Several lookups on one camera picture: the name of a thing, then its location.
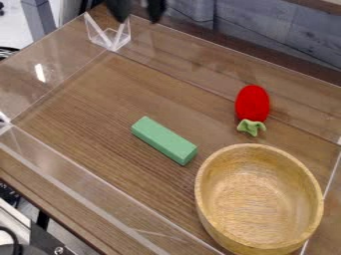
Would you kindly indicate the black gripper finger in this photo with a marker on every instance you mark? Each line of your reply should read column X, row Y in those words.
column 120, row 9
column 157, row 8

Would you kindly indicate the red plush strawberry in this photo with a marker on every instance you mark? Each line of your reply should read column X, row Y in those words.
column 252, row 107

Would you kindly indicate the green rectangular block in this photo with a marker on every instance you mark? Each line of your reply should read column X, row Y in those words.
column 165, row 140

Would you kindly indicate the wooden bowl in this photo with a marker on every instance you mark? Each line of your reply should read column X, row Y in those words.
column 259, row 200

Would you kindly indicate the grey table leg post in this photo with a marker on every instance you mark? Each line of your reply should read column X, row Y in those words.
column 39, row 17

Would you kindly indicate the clear acrylic tray wall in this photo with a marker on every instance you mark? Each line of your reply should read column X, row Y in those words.
column 73, row 96

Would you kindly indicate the black equipment with cable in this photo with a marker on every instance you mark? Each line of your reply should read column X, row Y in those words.
column 42, row 244

